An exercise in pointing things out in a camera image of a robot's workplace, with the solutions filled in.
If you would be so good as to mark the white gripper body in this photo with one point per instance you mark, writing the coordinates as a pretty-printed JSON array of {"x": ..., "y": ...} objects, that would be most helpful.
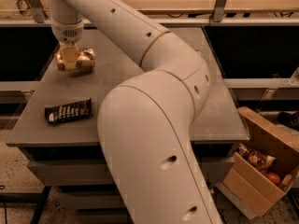
[{"x": 68, "y": 34}]

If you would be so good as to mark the open cardboard box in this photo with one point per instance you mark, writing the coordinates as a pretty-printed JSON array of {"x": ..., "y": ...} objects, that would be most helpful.
[{"x": 250, "y": 186}]

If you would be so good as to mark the orange soda can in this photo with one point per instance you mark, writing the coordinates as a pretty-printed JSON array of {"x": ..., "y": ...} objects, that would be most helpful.
[{"x": 86, "y": 59}]

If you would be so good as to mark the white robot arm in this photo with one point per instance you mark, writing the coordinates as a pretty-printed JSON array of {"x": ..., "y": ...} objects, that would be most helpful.
[{"x": 143, "y": 124}]

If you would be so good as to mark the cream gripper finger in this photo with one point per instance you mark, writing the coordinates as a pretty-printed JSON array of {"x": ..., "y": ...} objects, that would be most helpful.
[{"x": 69, "y": 54}]

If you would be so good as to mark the dark chocolate bar wrapper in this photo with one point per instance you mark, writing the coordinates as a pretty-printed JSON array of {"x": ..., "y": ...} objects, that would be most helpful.
[{"x": 69, "y": 112}]

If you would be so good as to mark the wooden shelf with metal brackets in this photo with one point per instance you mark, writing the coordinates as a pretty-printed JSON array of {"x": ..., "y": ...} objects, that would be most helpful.
[{"x": 207, "y": 12}]

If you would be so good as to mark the grey drawer cabinet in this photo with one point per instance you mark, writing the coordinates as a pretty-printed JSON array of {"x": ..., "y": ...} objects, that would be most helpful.
[{"x": 68, "y": 157}]

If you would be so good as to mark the orange fruit in box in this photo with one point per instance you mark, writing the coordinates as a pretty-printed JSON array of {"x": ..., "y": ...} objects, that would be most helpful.
[{"x": 274, "y": 178}]

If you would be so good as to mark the snack bag in box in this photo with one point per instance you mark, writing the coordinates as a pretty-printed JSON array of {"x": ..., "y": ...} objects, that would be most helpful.
[{"x": 261, "y": 162}]

